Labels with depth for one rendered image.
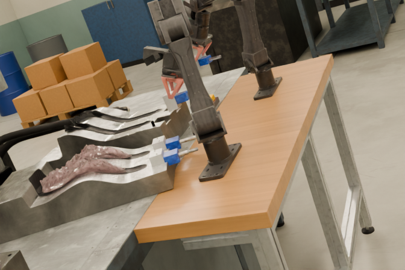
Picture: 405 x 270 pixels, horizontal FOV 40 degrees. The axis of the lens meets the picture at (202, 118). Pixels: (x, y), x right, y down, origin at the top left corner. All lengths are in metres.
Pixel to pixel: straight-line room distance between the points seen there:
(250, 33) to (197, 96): 0.56
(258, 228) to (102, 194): 0.47
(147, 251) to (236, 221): 0.34
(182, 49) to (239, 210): 0.48
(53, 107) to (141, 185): 5.42
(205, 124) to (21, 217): 0.54
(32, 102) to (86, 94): 0.76
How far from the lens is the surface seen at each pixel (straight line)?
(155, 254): 1.51
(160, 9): 1.50
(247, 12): 1.94
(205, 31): 2.18
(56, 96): 6.75
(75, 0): 10.07
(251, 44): 1.97
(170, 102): 1.78
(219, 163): 1.47
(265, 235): 1.24
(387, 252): 2.39
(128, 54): 9.08
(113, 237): 1.33
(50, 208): 1.52
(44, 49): 8.72
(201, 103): 1.46
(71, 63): 6.79
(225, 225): 1.23
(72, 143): 1.87
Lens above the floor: 1.34
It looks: 16 degrees down
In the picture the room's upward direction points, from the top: 20 degrees counter-clockwise
